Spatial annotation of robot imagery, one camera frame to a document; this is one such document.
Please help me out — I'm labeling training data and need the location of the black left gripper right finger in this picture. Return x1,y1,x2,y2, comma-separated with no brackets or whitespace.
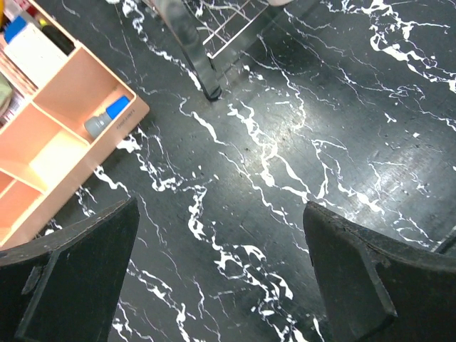
303,202,455,341

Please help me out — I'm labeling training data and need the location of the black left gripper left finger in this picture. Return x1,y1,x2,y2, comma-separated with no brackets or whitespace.
1,198,140,341

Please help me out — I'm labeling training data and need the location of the metal dish rack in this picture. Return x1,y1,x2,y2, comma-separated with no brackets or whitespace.
142,1,284,101

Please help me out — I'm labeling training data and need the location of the peach plastic desk organizer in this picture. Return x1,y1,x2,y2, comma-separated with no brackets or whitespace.
0,0,150,249

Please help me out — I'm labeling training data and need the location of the grey and blue bottle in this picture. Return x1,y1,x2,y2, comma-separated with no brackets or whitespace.
84,95,130,139

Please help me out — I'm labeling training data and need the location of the white paper box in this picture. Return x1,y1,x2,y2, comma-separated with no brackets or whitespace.
4,14,75,88

